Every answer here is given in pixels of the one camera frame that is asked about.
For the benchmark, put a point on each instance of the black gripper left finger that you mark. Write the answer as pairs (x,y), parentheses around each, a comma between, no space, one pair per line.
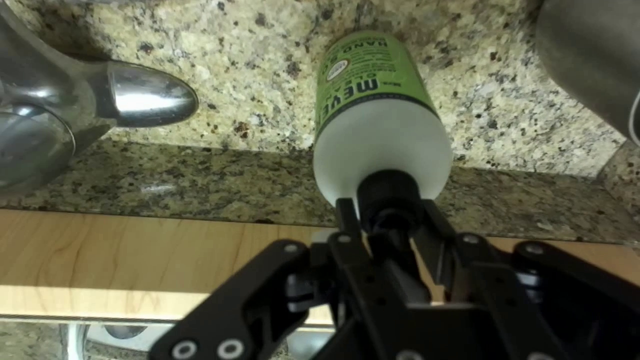
(281,307)

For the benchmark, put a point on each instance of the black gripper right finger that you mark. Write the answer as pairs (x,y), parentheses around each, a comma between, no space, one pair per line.
(533,301)

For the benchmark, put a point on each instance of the green label spray bottle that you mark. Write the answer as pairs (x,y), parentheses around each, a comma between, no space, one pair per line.
(380,133)

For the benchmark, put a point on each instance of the metal toothbrush cup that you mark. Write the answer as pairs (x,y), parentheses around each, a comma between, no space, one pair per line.
(593,60)

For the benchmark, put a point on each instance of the chrome sink faucet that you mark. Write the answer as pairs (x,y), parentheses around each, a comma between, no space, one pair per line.
(52,113)

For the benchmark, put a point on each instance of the wood framed wall mirror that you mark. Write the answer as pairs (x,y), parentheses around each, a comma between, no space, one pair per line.
(133,261)

